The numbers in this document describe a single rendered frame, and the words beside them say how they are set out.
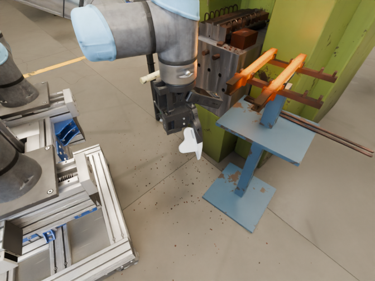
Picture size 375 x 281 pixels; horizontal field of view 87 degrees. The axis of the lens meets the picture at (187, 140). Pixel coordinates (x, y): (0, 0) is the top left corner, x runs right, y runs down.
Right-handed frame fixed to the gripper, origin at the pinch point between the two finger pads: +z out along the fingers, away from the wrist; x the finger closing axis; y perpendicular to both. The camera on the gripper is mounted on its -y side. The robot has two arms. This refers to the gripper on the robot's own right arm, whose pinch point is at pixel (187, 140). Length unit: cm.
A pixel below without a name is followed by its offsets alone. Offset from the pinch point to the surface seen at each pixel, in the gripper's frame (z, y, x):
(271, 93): -4.9, -31.6, -1.6
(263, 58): -4, -48, -22
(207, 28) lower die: -3, -50, -70
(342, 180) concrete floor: 93, -128, 19
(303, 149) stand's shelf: 23, -51, 9
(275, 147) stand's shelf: 22.7, -41.3, 2.7
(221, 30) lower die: -4, -53, -59
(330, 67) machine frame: 20, -121, -30
